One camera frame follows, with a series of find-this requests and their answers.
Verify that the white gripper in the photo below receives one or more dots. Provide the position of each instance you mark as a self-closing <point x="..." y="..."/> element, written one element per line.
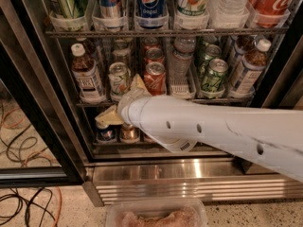
<point x="130" y="104"/>

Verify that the white 7up can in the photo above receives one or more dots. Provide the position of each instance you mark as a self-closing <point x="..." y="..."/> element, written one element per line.
<point x="119" y="76"/>

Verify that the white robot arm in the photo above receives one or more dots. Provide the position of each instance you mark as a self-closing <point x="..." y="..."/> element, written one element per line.
<point x="270" y="138"/>

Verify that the copper can bottom left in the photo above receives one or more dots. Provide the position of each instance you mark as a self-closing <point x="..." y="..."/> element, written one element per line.
<point x="128" y="133"/>

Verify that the blue pepsi can bottom shelf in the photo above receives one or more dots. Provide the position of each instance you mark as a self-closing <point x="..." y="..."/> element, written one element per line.
<point x="105" y="133"/>

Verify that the blue pepsi can shelf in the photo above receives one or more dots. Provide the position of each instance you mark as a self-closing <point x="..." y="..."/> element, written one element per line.
<point x="105" y="133"/>
<point x="150" y="13"/>

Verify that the front red coca-cola can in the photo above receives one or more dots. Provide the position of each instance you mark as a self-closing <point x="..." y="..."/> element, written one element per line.
<point x="154" y="78"/>

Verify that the red coca-cola can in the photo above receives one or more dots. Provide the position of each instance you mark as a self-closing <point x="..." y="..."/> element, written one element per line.
<point x="154" y="54"/>
<point x="154" y="78"/>

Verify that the clear water bottle middle shelf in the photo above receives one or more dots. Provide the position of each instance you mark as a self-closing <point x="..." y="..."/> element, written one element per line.
<point x="181" y="56"/>

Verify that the front green soda can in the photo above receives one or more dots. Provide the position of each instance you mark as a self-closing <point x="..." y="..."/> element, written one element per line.
<point x="214" y="75"/>

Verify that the green soda can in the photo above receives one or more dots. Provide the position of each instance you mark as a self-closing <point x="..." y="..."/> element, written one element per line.
<point x="214" y="75"/>
<point x="209" y="53"/>

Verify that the red bull can top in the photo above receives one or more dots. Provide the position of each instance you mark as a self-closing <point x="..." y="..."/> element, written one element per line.
<point x="112" y="9"/>

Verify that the fridge door left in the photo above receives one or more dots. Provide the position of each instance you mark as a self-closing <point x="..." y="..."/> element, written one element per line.
<point x="34" y="70"/>

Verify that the blue pepsi can top shelf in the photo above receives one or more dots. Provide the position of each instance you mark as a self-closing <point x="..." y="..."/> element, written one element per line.
<point x="150" y="13"/>

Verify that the green can top shelf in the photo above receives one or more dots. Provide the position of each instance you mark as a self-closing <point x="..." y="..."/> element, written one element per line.
<point x="67" y="13"/>

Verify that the metal fridge base grille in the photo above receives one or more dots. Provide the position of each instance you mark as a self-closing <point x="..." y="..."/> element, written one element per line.
<point x="207" y="179"/>

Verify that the front left tea bottle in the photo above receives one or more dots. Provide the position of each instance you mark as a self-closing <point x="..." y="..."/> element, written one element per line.
<point x="86" y="73"/>

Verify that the tea bottle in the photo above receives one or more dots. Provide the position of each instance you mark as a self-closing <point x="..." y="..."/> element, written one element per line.
<point x="86" y="73"/>
<point x="248" y="70"/>

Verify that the clear plastic food container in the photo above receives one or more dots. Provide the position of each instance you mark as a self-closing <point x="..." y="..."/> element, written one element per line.
<point x="158" y="212"/>

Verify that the front right tea bottle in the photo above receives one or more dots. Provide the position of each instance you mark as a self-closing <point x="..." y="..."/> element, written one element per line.
<point x="248" y="70"/>

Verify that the red coca-cola bottle top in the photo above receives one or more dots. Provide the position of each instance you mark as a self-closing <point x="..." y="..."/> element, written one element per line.
<point x="268" y="13"/>

